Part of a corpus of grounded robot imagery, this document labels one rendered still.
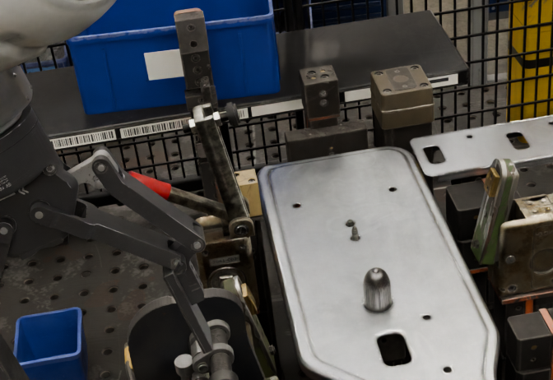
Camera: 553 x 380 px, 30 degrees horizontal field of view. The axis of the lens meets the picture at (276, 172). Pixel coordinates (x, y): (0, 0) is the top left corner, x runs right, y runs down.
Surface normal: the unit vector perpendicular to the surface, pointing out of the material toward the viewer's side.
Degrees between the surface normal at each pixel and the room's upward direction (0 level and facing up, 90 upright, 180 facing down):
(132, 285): 0
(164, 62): 90
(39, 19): 122
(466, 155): 0
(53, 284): 0
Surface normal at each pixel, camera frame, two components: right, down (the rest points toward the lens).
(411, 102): 0.14, 0.52
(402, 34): -0.10, -0.83
